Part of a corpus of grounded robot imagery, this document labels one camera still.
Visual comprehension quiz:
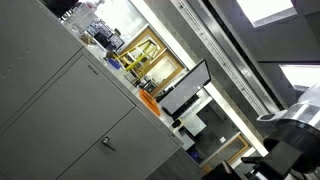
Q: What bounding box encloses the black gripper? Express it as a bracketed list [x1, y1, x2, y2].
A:
[263, 119, 320, 179]

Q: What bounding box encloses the grey cupboard door with handle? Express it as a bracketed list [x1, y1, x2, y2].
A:
[56, 106, 181, 180]

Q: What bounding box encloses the chrome faucet spout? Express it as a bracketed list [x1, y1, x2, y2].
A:
[101, 136, 118, 153]

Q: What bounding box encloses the wooden framed glass door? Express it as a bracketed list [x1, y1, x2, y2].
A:
[124, 26, 185, 98]
[201, 132, 252, 174]

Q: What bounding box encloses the black office chair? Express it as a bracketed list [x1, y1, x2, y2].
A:
[201, 160, 243, 180]

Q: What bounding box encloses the rectangular ceiling light panel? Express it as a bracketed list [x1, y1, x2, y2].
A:
[279, 64, 320, 92]
[235, 0, 298, 28]

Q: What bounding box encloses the blue bin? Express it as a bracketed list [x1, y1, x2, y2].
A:
[187, 148, 205, 164]

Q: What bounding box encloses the white desk unit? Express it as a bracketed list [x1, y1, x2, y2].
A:
[171, 96, 214, 151]

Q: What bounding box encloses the black computer monitor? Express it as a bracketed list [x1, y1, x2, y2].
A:
[159, 59, 212, 117]

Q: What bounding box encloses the blue plastic container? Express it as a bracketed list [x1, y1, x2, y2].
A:
[107, 58, 122, 70]

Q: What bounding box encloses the dark electronics rack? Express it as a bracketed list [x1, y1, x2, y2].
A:
[87, 19, 126, 52]

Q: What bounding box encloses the clear plastic box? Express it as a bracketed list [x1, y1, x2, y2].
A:
[66, 1, 98, 34]

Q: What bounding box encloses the black case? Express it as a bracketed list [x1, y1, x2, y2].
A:
[41, 0, 81, 18]

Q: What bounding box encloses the black camera bar on tripod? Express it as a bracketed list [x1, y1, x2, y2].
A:
[240, 155, 266, 180]

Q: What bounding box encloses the silver ceiling rail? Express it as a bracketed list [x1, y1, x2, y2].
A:
[171, 0, 281, 116]

